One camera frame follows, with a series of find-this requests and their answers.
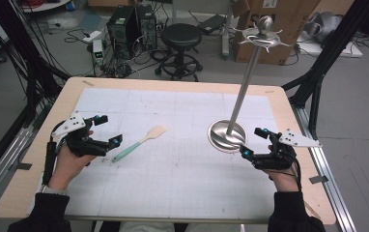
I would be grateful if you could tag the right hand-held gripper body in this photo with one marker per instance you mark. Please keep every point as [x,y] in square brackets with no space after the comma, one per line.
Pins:
[277,158]

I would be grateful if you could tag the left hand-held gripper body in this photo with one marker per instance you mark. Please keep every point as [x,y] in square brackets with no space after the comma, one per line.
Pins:
[79,143]

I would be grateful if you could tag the silver metal utensil rack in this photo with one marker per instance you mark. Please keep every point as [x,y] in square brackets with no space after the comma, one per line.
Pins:
[243,87]

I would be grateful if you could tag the person's right hand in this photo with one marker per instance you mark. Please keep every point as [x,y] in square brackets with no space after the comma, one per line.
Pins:
[284,180]

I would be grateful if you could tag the person's left hand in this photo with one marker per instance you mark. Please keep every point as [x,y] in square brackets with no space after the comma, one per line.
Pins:
[68,166]

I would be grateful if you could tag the grey tape strip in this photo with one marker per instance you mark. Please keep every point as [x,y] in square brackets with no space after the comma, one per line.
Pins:
[24,166]
[318,179]

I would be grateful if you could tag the white grid mat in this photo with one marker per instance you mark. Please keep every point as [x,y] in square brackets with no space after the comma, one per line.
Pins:
[173,174]

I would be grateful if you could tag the white device with green display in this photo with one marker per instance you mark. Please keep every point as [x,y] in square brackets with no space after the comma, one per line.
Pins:
[98,51]

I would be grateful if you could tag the white power strip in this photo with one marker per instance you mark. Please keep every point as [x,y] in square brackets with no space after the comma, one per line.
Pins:
[91,36]

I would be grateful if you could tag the large black computer tower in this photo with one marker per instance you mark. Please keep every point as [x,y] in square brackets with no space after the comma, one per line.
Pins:
[123,30]

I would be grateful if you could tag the slim black computer tower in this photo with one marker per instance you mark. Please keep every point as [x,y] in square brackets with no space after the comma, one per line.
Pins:
[147,25]

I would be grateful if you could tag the white table leg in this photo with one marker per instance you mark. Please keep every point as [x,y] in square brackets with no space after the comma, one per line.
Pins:
[226,32]

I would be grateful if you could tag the brown cardboard box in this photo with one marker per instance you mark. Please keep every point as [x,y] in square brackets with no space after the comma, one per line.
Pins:
[282,19]

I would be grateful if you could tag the black round stool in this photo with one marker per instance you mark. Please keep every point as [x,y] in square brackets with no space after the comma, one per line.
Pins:
[181,37]

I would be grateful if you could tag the black flat power adapter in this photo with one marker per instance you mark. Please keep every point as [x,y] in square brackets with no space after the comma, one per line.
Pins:
[211,24]

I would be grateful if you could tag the grey rounded device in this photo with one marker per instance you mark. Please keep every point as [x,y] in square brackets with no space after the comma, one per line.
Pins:
[322,25]

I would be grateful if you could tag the aluminium rail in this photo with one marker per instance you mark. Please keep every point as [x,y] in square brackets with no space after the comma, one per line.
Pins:
[2,164]
[330,180]

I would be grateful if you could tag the black metal frame post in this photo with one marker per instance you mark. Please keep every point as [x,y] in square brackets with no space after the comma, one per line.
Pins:
[330,48]
[21,42]

